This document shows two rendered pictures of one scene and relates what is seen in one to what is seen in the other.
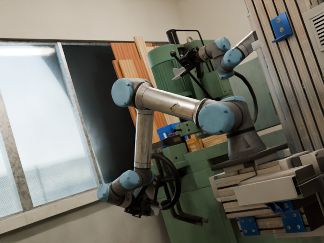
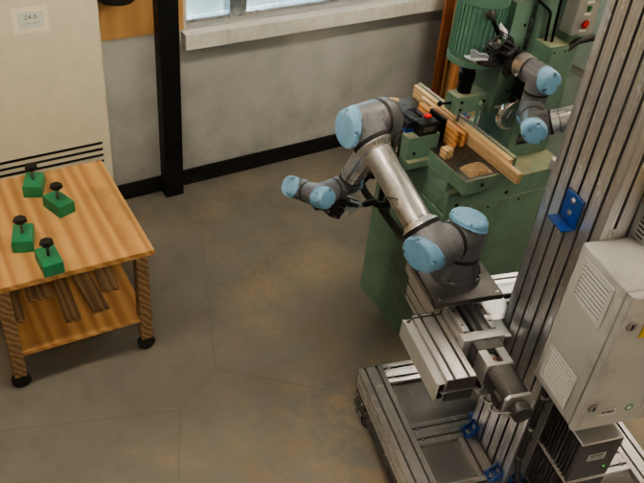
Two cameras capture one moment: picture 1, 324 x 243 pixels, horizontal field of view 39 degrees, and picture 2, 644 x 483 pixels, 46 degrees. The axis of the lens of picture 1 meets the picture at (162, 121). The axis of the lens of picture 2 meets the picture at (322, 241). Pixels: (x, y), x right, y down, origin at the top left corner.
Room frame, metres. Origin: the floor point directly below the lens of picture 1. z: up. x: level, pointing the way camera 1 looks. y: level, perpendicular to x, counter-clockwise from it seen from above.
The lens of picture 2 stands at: (-0.07, -0.36, 2.31)
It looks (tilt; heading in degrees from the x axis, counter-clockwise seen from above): 38 degrees down; 15
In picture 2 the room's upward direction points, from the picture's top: 6 degrees clockwise
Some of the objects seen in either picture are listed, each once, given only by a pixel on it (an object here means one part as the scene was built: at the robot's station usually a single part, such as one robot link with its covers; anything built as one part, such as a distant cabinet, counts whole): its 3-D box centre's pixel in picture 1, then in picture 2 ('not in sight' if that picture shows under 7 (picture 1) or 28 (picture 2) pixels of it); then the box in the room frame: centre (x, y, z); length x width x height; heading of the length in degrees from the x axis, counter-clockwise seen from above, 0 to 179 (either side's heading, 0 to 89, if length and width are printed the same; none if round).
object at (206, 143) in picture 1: (202, 144); (467, 137); (2.48, -0.17, 0.92); 0.60 x 0.02 x 0.04; 48
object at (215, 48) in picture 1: (218, 47); (540, 78); (2.18, -0.37, 1.34); 0.11 x 0.08 x 0.09; 48
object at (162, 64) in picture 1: (169, 75); (479, 17); (2.53, -0.12, 1.35); 0.18 x 0.18 x 0.31
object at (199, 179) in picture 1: (214, 171); (471, 159); (2.62, -0.20, 0.76); 0.57 x 0.45 x 0.09; 138
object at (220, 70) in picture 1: (224, 66); (532, 108); (2.16, -0.37, 1.24); 0.11 x 0.08 x 0.11; 9
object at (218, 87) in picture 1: (219, 84); (547, 61); (2.59, -0.38, 1.22); 0.09 x 0.08 x 0.15; 138
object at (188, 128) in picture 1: (189, 129); (466, 102); (2.54, -0.13, 1.03); 0.14 x 0.07 x 0.09; 138
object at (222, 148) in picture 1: (182, 160); (428, 144); (2.45, -0.04, 0.87); 0.61 x 0.30 x 0.06; 48
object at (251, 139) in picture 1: (244, 142); (458, 263); (1.80, -0.28, 0.87); 0.15 x 0.15 x 0.10
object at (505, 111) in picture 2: not in sight; (509, 114); (2.54, -0.30, 1.02); 0.12 x 0.03 x 0.12; 138
